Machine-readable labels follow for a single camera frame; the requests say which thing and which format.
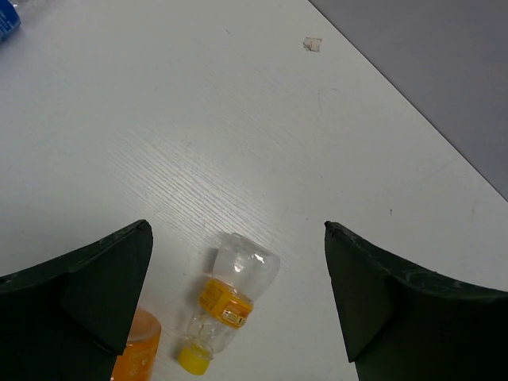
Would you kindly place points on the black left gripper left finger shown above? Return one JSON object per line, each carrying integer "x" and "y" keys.
{"x": 69, "y": 318}

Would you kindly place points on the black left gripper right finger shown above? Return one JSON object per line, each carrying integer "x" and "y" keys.
{"x": 401, "y": 321}

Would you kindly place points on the orange juice bottle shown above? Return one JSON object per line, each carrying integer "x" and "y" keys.
{"x": 137, "y": 361}

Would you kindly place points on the clear bottle yellow cap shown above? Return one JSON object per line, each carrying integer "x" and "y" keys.
{"x": 242, "y": 271}

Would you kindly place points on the clear bottle blue label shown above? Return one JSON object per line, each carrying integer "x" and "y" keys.
{"x": 9, "y": 19}

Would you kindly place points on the tape scrap on table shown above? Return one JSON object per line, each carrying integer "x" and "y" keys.
{"x": 312, "y": 44}

